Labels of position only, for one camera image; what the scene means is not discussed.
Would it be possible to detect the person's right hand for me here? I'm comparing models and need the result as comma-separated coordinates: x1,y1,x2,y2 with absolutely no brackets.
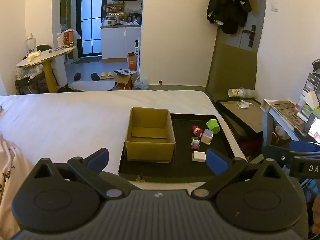
311,199,320,233

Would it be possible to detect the small drawer unit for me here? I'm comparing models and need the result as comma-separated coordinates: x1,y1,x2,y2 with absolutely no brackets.
304,72,320,98

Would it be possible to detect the white purple toy box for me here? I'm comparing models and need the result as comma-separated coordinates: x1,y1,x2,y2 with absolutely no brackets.
201,129,214,145

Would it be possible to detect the clear plastic bag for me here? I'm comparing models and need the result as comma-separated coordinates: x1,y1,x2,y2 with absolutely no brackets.
134,76,150,90

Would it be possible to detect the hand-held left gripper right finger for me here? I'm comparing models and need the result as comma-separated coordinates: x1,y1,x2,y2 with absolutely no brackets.
191,149,284,200

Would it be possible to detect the white rectangular block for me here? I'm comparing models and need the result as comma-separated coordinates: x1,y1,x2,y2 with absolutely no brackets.
192,151,206,162

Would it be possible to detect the white face mask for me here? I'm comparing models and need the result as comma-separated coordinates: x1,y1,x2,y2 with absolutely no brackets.
235,100,254,109

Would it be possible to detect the printed desk mat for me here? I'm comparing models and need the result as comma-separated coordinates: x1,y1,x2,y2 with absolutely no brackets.
271,101,307,128

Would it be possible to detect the black side table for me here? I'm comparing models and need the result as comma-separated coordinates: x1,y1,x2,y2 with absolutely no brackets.
216,99,265,137

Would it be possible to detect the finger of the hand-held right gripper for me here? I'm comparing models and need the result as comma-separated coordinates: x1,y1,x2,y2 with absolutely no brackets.
291,140,320,153
264,145,320,167

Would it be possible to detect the black tray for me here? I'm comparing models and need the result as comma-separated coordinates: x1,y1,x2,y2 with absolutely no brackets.
118,113,235,183

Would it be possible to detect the black framed glass door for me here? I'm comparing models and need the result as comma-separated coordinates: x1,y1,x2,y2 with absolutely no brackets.
76,0,104,58

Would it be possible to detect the black door lock handle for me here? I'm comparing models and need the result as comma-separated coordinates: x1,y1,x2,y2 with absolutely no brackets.
242,25,257,48

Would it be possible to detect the white printed cloth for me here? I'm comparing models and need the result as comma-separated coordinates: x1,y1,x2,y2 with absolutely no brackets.
0,134,38,240

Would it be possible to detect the olive brown board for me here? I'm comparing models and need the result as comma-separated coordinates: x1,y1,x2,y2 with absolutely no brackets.
205,32,258,102

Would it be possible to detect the white kitchen cabinet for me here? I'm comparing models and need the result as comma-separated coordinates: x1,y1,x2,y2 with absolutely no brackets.
100,26,142,60

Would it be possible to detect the white floor mat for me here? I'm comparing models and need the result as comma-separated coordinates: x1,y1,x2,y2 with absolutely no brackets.
70,81,116,92

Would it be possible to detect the black chair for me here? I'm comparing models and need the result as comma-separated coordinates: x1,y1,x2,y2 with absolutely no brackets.
14,44,54,94

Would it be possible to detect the pale yellow object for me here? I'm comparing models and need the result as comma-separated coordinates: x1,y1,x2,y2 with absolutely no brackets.
27,51,42,62

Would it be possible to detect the green cube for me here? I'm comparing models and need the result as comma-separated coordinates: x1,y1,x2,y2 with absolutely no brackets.
206,119,220,133

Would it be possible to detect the grey entrance door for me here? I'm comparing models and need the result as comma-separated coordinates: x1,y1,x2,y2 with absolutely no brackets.
217,0,268,53

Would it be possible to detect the grey door mat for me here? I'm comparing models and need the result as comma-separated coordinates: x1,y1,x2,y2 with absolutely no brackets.
72,57,102,64

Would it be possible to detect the grey desk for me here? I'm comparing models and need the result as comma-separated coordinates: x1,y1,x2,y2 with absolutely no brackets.
262,100,320,155

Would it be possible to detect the kitchen shelf with jars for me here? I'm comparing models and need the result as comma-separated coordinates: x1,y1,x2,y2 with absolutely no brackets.
106,2,125,13

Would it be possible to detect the clear water bottle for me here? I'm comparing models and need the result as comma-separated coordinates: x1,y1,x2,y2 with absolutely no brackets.
24,33,37,54

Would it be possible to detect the green tissue box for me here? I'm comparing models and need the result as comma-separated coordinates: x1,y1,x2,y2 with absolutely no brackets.
295,91,320,117

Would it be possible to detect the orange box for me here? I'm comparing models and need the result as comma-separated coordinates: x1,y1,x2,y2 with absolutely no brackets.
127,52,137,71

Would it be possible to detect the black hanging jacket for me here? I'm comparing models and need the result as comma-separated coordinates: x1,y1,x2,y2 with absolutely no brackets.
207,0,252,35

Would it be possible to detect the round yellow side table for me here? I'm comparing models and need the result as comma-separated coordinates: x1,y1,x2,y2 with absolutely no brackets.
16,46,77,93

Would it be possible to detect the blue figurine with beer mug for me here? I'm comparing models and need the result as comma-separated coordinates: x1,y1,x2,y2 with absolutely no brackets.
190,137,202,151

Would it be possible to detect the pink figurine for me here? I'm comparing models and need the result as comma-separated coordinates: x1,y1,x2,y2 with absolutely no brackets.
191,125,203,138

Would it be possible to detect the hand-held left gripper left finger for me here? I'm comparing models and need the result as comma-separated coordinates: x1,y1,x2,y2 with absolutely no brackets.
25,148,130,200

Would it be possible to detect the stack of plastic cups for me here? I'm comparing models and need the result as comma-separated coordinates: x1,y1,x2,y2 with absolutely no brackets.
227,87,259,98

